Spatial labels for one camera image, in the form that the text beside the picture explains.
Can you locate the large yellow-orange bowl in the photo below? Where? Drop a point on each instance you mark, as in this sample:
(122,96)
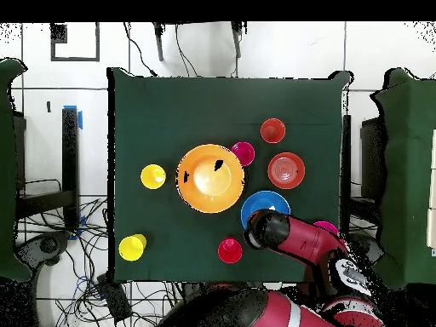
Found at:
(190,194)

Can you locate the blue bowl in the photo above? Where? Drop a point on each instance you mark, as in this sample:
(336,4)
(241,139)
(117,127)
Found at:
(262,201)

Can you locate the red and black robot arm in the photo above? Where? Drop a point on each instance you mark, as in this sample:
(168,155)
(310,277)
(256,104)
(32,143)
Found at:
(303,238)

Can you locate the pink cup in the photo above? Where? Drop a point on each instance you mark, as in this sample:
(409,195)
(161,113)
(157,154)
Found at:
(246,151)

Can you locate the amber yellow cup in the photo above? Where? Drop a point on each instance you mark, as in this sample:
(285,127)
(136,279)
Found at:
(151,178)

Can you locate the small orange bowl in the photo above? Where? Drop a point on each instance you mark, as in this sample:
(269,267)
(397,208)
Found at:
(286,170)

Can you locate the orange cup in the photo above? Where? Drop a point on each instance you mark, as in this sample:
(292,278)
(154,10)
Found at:
(273,130)

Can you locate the red cup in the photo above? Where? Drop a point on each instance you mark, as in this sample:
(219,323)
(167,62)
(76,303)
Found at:
(230,254)

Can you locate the dark green table cloth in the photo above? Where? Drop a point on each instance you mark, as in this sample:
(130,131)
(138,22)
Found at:
(204,95)

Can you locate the bright yellow cup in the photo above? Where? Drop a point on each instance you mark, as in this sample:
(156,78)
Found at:
(131,249)

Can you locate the pink bowl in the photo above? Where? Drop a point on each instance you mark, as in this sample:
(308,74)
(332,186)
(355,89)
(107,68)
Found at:
(327,226)

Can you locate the grey metal leg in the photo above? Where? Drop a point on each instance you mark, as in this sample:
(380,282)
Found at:
(237,41)
(159,44)

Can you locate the blue tape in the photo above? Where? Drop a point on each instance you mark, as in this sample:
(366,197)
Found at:
(80,120)

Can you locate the black metal stand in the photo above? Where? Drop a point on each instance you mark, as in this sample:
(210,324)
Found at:
(69,153)

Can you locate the black cabinet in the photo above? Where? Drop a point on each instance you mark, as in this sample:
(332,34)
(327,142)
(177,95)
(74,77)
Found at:
(373,160)
(19,153)

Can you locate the black power adapter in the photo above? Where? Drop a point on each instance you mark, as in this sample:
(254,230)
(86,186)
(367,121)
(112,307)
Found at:
(114,299)

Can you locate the grey office chair base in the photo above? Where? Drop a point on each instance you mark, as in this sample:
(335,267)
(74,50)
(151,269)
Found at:
(44,245)
(369,247)

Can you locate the green cloth side table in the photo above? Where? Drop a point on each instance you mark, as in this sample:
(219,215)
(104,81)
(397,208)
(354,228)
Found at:
(6,170)
(408,170)

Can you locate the black metal post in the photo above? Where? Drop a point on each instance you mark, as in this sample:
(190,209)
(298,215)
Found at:
(346,163)

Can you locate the grey square floor frame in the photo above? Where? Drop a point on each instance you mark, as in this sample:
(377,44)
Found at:
(75,59)

